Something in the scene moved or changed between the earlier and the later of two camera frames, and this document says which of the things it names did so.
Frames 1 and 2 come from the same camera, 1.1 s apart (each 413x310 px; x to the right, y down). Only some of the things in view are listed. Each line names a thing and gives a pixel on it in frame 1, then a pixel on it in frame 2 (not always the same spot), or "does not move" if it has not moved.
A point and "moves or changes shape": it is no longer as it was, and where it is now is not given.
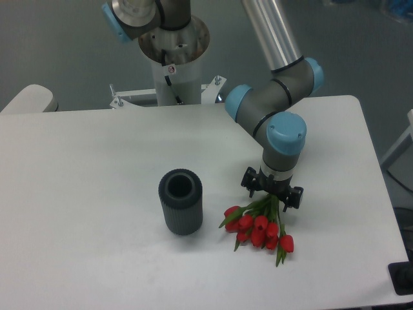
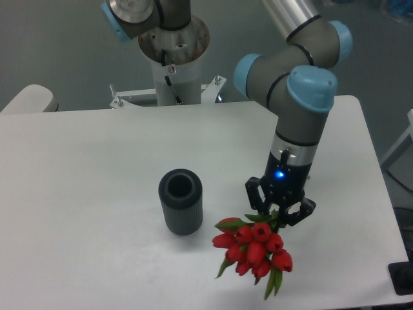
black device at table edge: [401, 276] does not move
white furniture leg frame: [399, 162] does not move
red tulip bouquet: [261, 223] moves or changes shape
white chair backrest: [35, 98] does not move
